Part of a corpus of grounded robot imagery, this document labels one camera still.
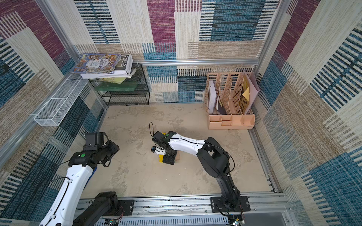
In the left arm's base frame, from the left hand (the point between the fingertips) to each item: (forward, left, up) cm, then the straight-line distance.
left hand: (117, 146), depth 79 cm
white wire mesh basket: (+10, +28, +18) cm, 35 cm away
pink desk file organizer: (+41, -72, -4) cm, 82 cm away
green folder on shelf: (+42, +3, +8) cm, 43 cm away
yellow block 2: (+2, -27, +9) cm, 28 cm away
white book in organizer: (+36, -57, +5) cm, 67 cm away
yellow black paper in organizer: (+27, -75, +9) cm, 81 cm away
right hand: (+1, -28, -14) cm, 32 cm away
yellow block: (-1, -22, -15) cm, 27 cm away
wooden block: (-4, -33, -6) cm, 34 cm away
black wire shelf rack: (+52, -1, -9) cm, 52 cm away
